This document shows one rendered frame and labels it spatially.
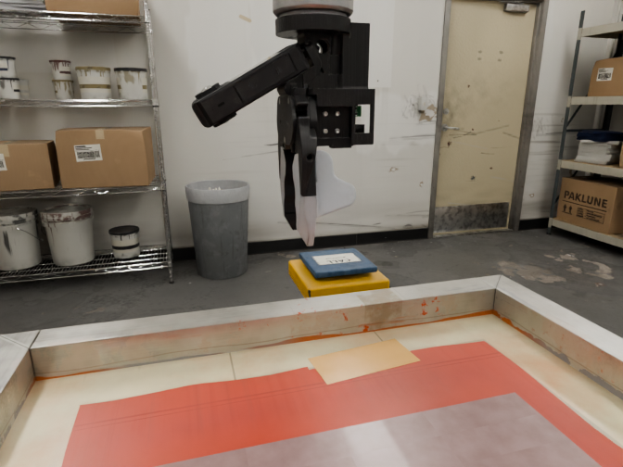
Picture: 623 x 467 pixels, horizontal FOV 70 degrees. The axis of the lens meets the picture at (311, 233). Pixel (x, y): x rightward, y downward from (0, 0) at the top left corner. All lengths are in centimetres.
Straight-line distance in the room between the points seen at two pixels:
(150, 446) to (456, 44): 412
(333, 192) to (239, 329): 17
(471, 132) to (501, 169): 51
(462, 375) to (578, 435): 10
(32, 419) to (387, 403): 30
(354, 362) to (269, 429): 12
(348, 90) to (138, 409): 34
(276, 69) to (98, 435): 34
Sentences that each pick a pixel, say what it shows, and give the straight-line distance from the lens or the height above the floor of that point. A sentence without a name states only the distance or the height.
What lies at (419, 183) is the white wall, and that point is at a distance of 413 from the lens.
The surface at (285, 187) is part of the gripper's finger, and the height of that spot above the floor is 112.
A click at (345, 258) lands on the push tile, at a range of 71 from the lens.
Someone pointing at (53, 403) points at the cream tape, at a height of 96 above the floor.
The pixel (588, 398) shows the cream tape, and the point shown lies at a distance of 49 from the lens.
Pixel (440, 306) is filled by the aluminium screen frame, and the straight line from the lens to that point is 56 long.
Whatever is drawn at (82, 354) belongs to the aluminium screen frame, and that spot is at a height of 98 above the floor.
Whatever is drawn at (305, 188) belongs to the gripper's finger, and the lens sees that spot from 41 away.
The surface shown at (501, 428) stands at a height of 96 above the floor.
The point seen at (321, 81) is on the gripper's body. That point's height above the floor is 123.
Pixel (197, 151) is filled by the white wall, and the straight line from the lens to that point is 355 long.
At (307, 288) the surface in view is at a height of 95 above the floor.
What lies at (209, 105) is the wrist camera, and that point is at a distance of 42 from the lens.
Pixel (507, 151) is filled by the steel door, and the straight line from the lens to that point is 469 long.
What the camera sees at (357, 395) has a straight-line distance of 43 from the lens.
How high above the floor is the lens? 121
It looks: 16 degrees down
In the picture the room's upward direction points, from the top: straight up
